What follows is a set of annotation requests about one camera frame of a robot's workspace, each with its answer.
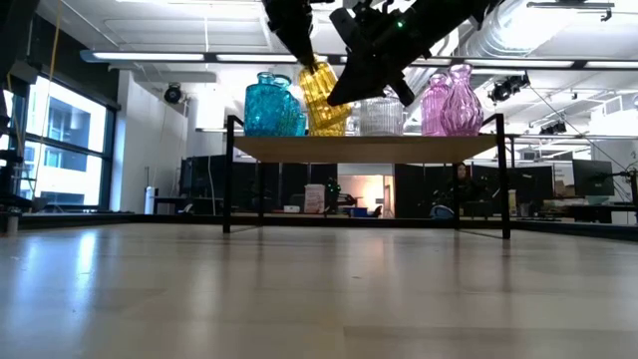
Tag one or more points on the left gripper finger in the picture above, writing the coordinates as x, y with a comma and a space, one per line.
301, 45

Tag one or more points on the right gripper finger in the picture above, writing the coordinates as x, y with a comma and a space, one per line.
405, 92
371, 77

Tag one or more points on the pink ribbed cylinder glass vase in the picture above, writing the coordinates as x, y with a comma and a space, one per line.
431, 109

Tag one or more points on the clear ribbed cylinder glass vase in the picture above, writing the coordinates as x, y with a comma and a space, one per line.
381, 117

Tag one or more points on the yellow glass vase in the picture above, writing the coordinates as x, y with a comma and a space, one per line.
319, 133
321, 95

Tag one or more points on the pink faceted bulbous glass vase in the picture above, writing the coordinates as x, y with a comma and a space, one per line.
462, 107

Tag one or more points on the teal diamond-pattern cylinder vase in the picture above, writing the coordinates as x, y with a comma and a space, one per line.
266, 107

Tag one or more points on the teal square glass vase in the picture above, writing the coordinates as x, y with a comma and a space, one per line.
297, 122

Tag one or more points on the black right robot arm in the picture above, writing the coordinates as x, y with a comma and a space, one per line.
448, 15

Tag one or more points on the black office partition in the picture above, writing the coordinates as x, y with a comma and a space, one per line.
414, 184
294, 184

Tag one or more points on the black ceiling spotlight cluster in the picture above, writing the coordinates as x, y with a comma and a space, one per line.
506, 89

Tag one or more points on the person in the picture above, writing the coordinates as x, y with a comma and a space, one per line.
462, 177

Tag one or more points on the blue round object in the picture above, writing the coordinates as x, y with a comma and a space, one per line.
441, 213

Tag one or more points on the pale pink box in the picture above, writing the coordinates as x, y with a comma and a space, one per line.
314, 198

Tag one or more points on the ceiling light strip track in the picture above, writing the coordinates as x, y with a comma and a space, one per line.
149, 56

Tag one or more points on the black computer monitor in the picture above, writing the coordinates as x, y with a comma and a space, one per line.
593, 177

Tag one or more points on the white cylinder canister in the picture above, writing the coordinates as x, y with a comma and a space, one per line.
149, 199

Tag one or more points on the dark office desk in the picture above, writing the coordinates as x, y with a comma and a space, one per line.
598, 212

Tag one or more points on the black ceiling rail fixture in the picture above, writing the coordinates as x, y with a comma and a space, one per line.
568, 5

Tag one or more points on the window with dark frame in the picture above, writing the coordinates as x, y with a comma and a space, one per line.
65, 129

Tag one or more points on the black metal rig frame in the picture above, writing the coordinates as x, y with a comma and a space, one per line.
99, 219

